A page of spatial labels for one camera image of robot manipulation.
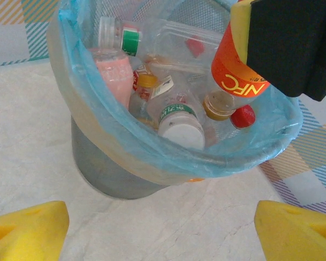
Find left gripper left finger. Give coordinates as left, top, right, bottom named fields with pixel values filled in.
left=0, top=200, right=70, bottom=261

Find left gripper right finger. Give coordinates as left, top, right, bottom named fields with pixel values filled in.
left=254, top=200, right=326, bottom=261

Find orange label bottle gold cap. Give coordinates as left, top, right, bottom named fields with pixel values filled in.
left=210, top=21, right=271, bottom=122

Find grey mesh waste bin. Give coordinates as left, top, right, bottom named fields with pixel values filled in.
left=47, top=0, right=304, bottom=201

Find clear bottle white green labels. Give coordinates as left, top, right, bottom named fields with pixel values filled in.
left=146, top=76, right=207, bottom=150

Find yellow cap orange bottle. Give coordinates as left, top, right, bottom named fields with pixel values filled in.
left=129, top=73, right=159, bottom=128

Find clear bottle green neck label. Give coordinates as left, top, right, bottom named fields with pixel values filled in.
left=121, top=24, right=143, bottom=58

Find pink plastic bottle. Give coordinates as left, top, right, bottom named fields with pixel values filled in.
left=88, top=16, right=135, bottom=109

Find blue plastic bin liner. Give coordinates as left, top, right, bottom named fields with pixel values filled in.
left=46, top=0, right=304, bottom=185

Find plaid cloth panel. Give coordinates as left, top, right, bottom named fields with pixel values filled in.
left=259, top=99, right=326, bottom=218
left=0, top=0, right=60, bottom=69

